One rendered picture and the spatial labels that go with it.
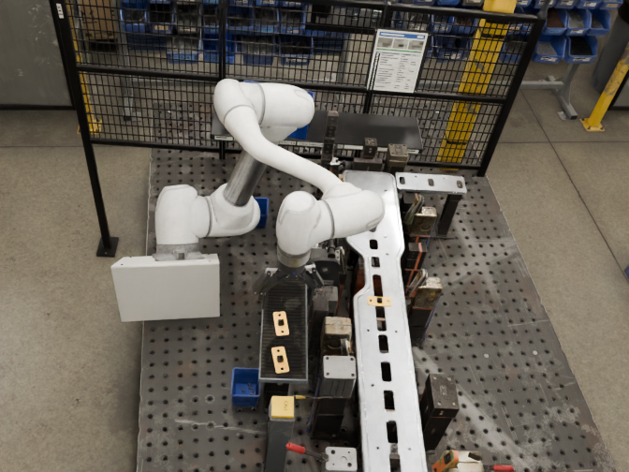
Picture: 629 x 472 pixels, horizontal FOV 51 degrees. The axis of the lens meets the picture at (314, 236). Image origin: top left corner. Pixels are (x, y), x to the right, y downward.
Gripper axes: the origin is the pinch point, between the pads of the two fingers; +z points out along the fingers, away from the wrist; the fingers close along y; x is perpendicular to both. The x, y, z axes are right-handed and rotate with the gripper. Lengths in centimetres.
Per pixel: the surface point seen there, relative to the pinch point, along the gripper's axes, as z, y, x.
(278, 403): 10.9, 5.4, 25.9
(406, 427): 26, -34, 31
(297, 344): 10.9, -2.9, 7.9
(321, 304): 17.1, -14.4, -9.6
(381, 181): 27, -53, -74
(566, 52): 73, -234, -235
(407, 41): -13, -66, -113
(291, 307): 11.0, -3.4, -5.3
